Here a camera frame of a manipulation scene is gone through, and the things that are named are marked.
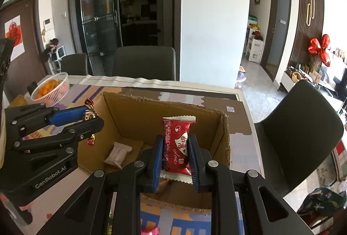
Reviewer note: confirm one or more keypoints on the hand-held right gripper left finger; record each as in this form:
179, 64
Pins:
158, 164

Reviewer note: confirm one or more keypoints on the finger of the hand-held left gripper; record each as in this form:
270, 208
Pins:
81, 128
67, 115

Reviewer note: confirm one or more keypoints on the red foil balloon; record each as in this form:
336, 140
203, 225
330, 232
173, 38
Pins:
320, 49

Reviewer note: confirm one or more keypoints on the grey room door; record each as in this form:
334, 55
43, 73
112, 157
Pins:
278, 28

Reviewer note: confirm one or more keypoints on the dark slatted wall panel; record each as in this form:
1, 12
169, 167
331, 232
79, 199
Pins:
303, 20

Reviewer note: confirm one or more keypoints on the dark grey dining chair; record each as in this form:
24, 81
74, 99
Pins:
303, 137
143, 62
74, 64

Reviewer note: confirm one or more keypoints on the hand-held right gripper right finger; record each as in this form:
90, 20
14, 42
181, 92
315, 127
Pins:
193, 164

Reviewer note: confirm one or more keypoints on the dark plush toy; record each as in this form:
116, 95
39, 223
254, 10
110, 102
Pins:
52, 45

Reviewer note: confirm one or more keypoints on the pile of oranges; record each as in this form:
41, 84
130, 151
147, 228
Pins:
47, 87

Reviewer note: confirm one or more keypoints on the white basket of oranges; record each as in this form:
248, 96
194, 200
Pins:
54, 98

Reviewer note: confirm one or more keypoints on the red paper door poster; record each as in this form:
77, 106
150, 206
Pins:
13, 34

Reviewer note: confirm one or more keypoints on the magenta snack packet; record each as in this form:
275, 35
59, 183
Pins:
150, 231

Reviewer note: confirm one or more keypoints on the red candy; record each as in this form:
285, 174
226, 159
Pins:
88, 115

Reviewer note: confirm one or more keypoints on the white stool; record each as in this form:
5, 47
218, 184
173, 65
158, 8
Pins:
58, 57

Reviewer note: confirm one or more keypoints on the golden woven tissue box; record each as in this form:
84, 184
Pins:
19, 100

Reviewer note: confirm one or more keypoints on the beige snack packet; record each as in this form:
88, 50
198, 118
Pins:
118, 155

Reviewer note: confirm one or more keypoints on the brown entry door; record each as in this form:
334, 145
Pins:
29, 56

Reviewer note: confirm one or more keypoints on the dark glass sliding door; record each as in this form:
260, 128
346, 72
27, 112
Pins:
100, 7

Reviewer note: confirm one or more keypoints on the colourful printed bag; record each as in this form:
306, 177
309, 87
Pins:
322, 202

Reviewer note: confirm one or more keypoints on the red snack packet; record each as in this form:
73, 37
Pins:
176, 142

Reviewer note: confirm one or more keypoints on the brown cardboard box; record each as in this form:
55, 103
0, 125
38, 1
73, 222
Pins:
130, 121

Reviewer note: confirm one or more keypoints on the white toy shelf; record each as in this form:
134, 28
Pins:
254, 47

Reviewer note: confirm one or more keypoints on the black cylindrical container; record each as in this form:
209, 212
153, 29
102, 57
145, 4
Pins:
32, 87

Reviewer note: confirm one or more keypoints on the white wall intercom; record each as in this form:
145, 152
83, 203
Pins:
48, 22

